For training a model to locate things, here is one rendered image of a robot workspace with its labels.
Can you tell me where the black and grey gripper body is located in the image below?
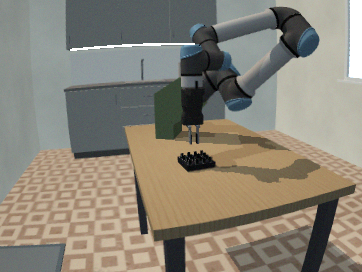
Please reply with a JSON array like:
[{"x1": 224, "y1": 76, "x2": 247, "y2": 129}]
[{"x1": 181, "y1": 76, "x2": 205, "y2": 126}]

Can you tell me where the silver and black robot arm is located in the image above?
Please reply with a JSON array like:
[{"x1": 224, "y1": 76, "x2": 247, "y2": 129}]
[{"x1": 180, "y1": 7, "x2": 320, "y2": 111}]

